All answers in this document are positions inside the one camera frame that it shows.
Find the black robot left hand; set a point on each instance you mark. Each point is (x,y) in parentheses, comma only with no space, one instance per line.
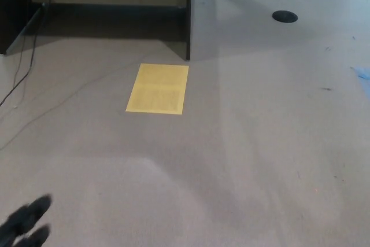
(23,224)

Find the yellow paper sheet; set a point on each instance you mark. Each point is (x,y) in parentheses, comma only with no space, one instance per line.
(157,89)

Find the dark wooden desk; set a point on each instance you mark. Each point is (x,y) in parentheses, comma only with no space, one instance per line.
(11,10)

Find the black round floor cover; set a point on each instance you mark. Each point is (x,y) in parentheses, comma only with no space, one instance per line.
(284,16)

